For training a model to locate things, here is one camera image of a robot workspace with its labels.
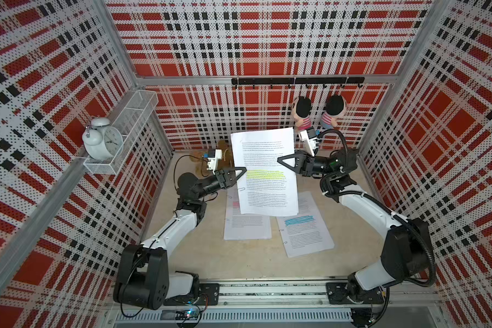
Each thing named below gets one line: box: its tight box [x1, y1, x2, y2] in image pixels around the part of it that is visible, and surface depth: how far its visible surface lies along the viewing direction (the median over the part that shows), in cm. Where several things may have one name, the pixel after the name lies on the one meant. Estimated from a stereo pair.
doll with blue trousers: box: [319, 94, 348, 130], surface depth 96 cm
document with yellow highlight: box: [230, 127, 299, 217], surface depth 67 cm
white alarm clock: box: [82, 117, 124, 161], surface depth 63 cm
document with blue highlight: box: [276, 191, 335, 259], surface depth 91 cm
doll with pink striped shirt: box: [291, 95, 313, 132], surface depth 98 cm
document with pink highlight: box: [223, 181, 272, 241], surface depth 91 cm
